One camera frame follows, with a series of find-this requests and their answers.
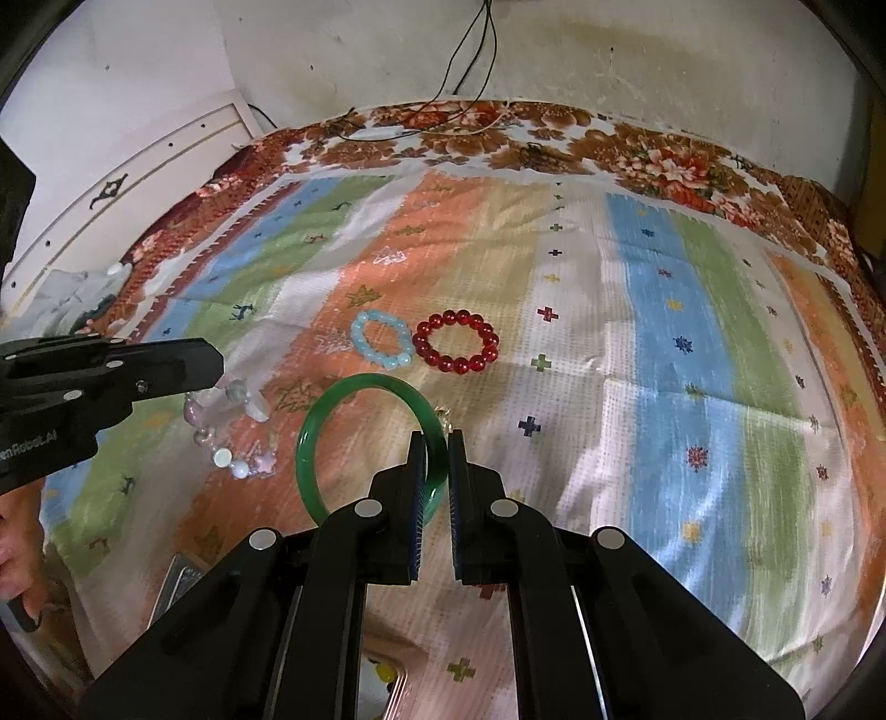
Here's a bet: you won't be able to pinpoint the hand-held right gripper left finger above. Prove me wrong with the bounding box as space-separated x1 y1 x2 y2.
79 429 427 720

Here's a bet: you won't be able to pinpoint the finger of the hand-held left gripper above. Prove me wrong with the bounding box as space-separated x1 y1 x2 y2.
0 336 226 416

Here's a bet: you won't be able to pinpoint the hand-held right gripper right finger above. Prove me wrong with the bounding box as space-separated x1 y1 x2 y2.
446 429 807 720

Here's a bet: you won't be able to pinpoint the pale pink white bead bracelet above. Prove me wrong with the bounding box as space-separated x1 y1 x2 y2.
183 377 281 482

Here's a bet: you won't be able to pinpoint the green jade bangle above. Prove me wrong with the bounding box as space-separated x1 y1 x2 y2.
295 374 451 528

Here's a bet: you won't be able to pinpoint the red bead bracelet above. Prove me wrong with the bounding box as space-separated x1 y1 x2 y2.
413 311 501 375

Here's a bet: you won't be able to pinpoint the light blue bead bracelet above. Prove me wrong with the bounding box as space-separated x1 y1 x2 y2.
349 309 415 370

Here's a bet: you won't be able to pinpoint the silver metal tin box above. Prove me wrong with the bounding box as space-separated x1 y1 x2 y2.
148 550 418 720

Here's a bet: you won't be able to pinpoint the person's left hand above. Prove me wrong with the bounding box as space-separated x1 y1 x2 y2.
0 481 46 605

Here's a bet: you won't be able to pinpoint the grey crumpled clothes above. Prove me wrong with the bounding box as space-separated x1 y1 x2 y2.
31 266 129 333

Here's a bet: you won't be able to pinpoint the white headboard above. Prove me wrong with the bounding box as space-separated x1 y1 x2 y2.
0 90 260 306

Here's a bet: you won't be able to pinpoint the striped pastel cloth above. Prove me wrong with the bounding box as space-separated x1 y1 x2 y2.
42 169 880 720

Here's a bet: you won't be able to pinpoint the black cable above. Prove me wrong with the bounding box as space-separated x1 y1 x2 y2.
415 0 498 115
339 0 489 140

